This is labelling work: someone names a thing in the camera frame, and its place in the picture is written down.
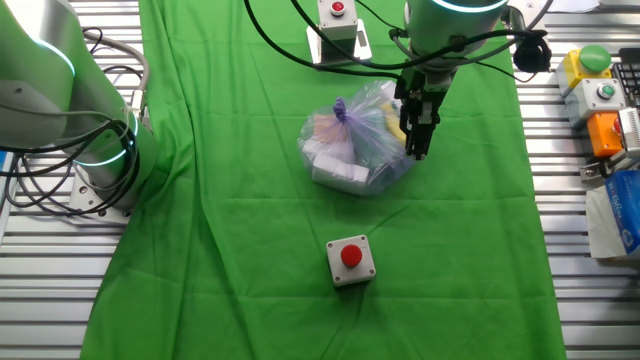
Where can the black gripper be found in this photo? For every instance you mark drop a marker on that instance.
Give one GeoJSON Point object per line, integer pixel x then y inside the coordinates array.
{"type": "Point", "coordinates": [425, 82]}

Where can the clear plastic bag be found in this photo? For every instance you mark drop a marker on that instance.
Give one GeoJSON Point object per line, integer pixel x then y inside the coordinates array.
{"type": "Point", "coordinates": [350, 145]}

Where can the white foam block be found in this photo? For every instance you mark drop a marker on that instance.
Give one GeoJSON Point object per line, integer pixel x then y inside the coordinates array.
{"type": "Point", "coordinates": [340, 175]}

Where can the tan block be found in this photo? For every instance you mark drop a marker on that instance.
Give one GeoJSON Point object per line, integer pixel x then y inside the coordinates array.
{"type": "Point", "coordinates": [327, 131]}

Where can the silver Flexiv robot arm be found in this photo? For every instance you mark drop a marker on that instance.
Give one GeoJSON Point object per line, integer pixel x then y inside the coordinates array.
{"type": "Point", "coordinates": [45, 90]}

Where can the grey red-button box black base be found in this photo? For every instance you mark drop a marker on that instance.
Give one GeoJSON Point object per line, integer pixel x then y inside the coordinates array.
{"type": "Point", "coordinates": [351, 260]}

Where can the yellow box green mushroom button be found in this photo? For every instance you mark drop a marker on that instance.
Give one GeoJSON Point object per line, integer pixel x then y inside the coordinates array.
{"type": "Point", "coordinates": [582, 65]}

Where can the grey box green button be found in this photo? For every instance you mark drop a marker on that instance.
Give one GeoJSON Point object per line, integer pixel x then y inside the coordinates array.
{"type": "Point", "coordinates": [597, 100]}

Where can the orange box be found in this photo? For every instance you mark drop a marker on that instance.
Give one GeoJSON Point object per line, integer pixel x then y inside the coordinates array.
{"type": "Point", "coordinates": [602, 132]}

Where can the green cloth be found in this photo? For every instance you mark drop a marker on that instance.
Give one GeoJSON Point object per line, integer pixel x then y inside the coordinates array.
{"type": "Point", "coordinates": [250, 225]}

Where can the white paper sheet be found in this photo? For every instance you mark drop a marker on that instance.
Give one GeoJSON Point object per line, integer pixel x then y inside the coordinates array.
{"type": "Point", "coordinates": [570, 5]}

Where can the blue tissue pack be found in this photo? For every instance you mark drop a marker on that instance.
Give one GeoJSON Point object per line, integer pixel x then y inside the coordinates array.
{"type": "Point", "coordinates": [620, 215]}

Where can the black keyboard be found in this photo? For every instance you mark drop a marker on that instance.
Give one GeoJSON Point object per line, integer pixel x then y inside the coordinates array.
{"type": "Point", "coordinates": [630, 75]}

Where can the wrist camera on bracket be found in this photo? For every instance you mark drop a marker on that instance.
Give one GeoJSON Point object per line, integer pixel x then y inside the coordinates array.
{"type": "Point", "coordinates": [532, 52]}

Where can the silver camera bracket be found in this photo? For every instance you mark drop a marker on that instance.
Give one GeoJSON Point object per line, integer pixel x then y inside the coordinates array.
{"type": "Point", "coordinates": [597, 167]}

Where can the silver depth camera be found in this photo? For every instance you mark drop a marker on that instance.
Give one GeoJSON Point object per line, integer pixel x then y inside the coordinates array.
{"type": "Point", "coordinates": [631, 132]}

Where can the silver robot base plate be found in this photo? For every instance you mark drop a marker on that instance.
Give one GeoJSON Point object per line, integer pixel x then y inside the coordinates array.
{"type": "Point", "coordinates": [87, 200]}

